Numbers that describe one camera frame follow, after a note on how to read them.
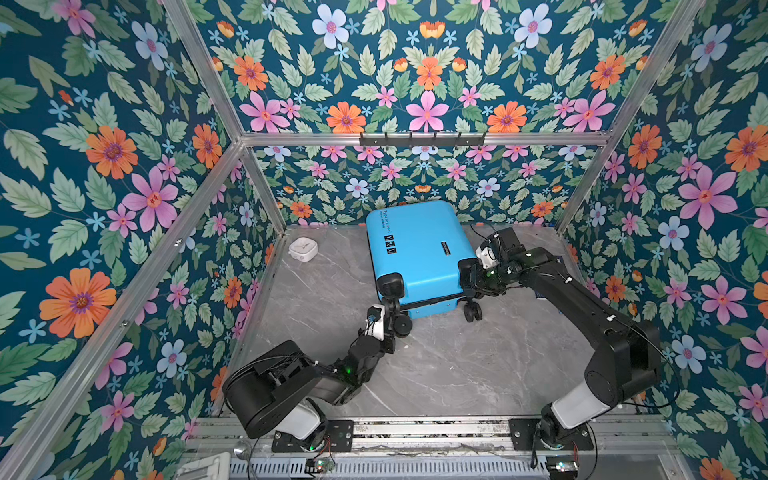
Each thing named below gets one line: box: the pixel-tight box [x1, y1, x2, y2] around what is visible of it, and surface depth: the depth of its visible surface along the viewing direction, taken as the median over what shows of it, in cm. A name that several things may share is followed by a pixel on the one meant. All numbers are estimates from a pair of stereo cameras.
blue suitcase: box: [366, 201, 483, 337], surface depth 88 cm
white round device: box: [288, 237, 319, 263], surface depth 110 cm
